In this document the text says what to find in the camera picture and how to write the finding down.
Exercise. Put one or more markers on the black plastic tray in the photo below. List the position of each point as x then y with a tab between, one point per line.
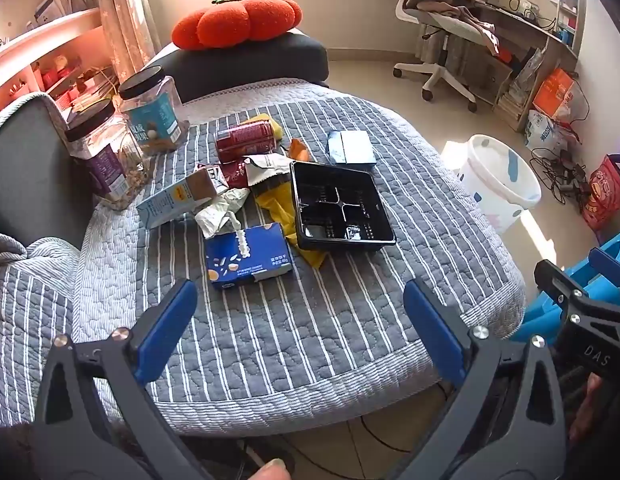
335	200

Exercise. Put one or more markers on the orange snack wrapper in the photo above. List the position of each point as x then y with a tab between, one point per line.
297	151

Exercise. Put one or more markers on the blue plastic stool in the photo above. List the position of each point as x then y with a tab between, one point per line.
540	310

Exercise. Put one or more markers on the orange box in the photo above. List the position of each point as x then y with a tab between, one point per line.
555	92

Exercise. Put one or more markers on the red shopping bag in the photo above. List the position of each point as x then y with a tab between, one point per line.
602	190

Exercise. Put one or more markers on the clear jar teal label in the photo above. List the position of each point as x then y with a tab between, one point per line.
152	120

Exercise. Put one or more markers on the stack of books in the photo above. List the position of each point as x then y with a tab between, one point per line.
520	95

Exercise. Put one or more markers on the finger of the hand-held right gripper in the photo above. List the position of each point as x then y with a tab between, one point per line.
557	280
604	261

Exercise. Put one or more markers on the floral curtain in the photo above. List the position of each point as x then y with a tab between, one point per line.
120	25

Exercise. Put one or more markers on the yellow plastic bag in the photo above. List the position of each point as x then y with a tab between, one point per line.
277	205

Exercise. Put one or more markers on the light blue packet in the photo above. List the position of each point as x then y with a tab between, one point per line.
355	147

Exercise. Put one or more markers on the person's right hand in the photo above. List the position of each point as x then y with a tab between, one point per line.
590	407

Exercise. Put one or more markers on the white plastic bag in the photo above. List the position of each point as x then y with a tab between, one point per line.
545	130

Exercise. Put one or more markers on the white foil snack wrapper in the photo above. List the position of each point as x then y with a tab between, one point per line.
267	165

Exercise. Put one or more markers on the white shelf unit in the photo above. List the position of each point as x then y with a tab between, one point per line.
50	30

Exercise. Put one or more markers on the white plastic bin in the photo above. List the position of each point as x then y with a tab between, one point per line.
495	180

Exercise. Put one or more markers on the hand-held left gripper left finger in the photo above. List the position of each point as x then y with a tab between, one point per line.
167	330

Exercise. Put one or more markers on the clear jar purple label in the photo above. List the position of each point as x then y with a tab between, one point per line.
105	160

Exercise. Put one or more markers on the blue biscuit box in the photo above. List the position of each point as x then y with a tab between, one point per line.
250	260

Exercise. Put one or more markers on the dark grey seat cushion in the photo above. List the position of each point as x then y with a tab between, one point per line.
250	67

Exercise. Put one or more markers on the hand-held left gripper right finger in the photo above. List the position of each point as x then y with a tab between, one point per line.
432	330

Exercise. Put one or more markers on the white office chair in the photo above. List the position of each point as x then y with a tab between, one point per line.
447	72

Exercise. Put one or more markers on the grey striped quilted blanket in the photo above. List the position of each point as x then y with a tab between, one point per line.
290	340

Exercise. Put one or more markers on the orange pumpkin cushion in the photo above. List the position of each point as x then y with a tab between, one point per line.
240	22

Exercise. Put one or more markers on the blue and brown drink carton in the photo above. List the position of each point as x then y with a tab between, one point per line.
170	202

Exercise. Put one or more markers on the person's left hand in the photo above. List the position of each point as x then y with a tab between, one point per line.
272	471

